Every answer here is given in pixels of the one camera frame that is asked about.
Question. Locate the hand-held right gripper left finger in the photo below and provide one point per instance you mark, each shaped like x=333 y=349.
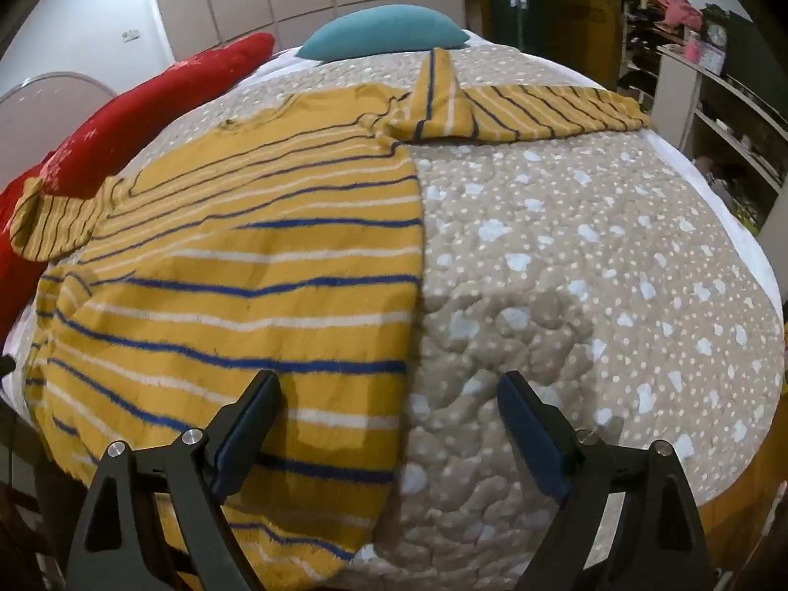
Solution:
x=241 y=437

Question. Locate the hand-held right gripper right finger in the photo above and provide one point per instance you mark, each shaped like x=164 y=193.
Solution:
x=532 y=437

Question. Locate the yellow striped shirt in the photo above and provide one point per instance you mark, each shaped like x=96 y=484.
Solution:
x=246 y=258

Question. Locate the beige dotted quilt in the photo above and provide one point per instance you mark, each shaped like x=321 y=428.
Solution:
x=585 y=258

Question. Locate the red blanket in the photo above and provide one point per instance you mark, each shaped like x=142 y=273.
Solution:
x=123 y=123

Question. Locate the white shelf unit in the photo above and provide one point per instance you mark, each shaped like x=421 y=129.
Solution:
x=689 y=104

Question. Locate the grey oval panel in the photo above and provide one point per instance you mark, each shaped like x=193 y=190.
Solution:
x=49 y=98

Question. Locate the pink box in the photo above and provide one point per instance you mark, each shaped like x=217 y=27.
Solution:
x=705 y=52

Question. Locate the dark green door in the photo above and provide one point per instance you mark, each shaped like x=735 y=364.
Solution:
x=554 y=12

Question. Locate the teal pillow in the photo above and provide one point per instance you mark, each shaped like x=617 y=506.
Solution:
x=381 y=31

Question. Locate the dark green board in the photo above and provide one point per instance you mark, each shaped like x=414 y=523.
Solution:
x=751 y=55

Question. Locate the pink cloth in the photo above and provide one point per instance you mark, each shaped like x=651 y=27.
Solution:
x=674 y=6

